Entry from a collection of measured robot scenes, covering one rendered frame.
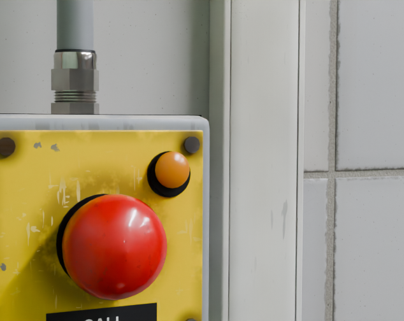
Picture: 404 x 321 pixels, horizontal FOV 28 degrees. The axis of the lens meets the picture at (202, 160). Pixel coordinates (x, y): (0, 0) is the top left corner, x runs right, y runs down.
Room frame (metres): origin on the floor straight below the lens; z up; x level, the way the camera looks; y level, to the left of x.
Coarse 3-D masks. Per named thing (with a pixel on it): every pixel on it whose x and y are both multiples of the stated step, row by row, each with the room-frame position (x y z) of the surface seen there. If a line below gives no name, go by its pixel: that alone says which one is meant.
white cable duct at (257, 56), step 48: (240, 0) 0.40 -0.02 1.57; (288, 0) 0.41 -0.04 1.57; (240, 48) 0.40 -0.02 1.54; (288, 48) 0.41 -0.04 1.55; (240, 96) 0.40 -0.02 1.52; (288, 96) 0.41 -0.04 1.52; (240, 144) 0.40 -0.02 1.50; (288, 144) 0.41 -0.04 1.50; (240, 192) 0.40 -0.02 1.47; (288, 192) 0.41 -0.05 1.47; (240, 240) 0.40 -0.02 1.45; (288, 240) 0.42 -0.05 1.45; (240, 288) 0.40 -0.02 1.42; (288, 288) 0.42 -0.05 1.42
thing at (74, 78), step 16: (64, 0) 0.34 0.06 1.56; (80, 0) 0.34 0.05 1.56; (64, 16) 0.34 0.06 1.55; (80, 16) 0.34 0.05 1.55; (64, 32) 0.34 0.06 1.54; (80, 32) 0.34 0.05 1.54; (64, 48) 0.34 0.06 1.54; (80, 48) 0.34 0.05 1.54; (64, 64) 0.34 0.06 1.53; (80, 64) 0.34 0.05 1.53; (96, 64) 0.35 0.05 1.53; (64, 80) 0.34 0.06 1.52; (80, 80) 0.34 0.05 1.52; (96, 80) 0.35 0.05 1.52; (64, 96) 0.34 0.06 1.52; (80, 96) 0.34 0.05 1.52; (64, 112) 0.34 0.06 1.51; (80, 112) 0.34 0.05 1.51; (96, 112) 0.35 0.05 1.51
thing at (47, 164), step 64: (0, 128) 0.30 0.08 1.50; (64, 128) 0.31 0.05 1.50; (128, 128) 0.32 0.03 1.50; (192, 128) 0.33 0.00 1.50; (0, 192) 0.30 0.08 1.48; (64, 192) 0.31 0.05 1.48; (128, 192) 0.32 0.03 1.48; (192, 192) 0.33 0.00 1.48; (0, 256) 0.30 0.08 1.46; (192, 256) 0.33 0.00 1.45; (0, 320) 0.30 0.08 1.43; (64, 320) 0.31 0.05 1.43; (128, 320) 0.32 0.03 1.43; (192, 320) 0.33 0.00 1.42
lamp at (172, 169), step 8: (168, 152) 0.32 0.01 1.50; (176, 152) 0.32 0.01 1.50; (160, 160) 0.32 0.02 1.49; (168, 160) 0.32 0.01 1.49; (176, 160) 0.32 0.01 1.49; (184, 160) 0.32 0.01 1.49; (160, 168) 0.32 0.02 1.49; (168, 168) 0.32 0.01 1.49; (176, 168) 0.32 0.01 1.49; (184, 168) 0.32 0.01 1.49; (160, 176) 0.32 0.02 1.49; (168, 176) 0.32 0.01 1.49; (176, 176) 0.32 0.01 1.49; (184, 176) 0.32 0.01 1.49; (168, 184) 0.32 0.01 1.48; (176, 184) 0.32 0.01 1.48
